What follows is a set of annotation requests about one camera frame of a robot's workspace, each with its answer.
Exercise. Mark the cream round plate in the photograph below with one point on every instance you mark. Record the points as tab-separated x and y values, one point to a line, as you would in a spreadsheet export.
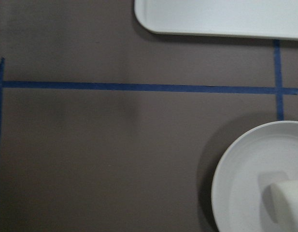
240	195

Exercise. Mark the white bear tray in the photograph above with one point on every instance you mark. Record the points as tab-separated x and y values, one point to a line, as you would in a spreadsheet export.
268	19

